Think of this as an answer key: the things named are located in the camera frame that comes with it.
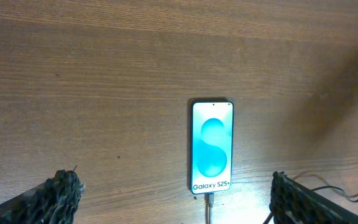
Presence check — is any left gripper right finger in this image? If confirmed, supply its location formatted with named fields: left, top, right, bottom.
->
left=268, top=172, right=358, bottom=224

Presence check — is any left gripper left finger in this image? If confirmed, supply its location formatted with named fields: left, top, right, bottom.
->
left=0, top=170, right=85, bottom=224

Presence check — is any thin black charging cable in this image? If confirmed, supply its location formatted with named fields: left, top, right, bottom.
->
left=205, top=155, right=358, bottom=224

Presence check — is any blue Samsung Galaxy smartphone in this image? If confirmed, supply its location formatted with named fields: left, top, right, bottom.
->
left=190, top=101, right=234, bottom=194

